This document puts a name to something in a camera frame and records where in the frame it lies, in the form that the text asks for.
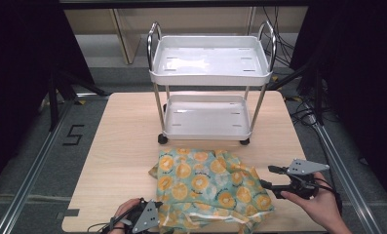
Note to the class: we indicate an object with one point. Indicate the silver metal floor rail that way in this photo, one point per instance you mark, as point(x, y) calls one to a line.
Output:
point(28, 177)
point(343, 175)

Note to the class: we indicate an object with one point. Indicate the orange print cloth bag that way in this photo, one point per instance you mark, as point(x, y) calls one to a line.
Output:
point(201, 185)

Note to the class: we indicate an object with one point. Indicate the person's left hand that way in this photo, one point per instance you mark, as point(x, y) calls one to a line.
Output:
point(123, 211)

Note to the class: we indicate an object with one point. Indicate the black tripod stand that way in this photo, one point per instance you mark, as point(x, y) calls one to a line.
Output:
point(317, 94)
point(53, 104)

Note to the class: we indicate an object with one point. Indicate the black curtain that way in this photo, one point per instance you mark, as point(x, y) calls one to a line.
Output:
point(19, 65)
point(360, 81)

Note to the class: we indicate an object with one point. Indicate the person's right hand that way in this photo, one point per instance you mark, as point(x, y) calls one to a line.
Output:
point(324, 204)

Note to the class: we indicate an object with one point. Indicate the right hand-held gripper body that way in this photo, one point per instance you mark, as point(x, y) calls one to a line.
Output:
point(306, 167)

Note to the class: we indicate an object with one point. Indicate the black tape strip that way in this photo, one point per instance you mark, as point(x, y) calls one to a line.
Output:
point(69, 213)

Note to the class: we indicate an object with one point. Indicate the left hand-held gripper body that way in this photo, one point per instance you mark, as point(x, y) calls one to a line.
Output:
point(147, 217)

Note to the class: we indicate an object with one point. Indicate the beige wooden cabinet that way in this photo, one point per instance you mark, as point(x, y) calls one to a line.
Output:
point(129, 35)

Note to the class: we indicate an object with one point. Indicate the black metal frame bar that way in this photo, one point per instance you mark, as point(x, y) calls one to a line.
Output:
point(181, 3)

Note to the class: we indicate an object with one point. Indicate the white two-tier cart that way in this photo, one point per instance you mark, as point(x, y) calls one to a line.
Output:
point(210, 61)

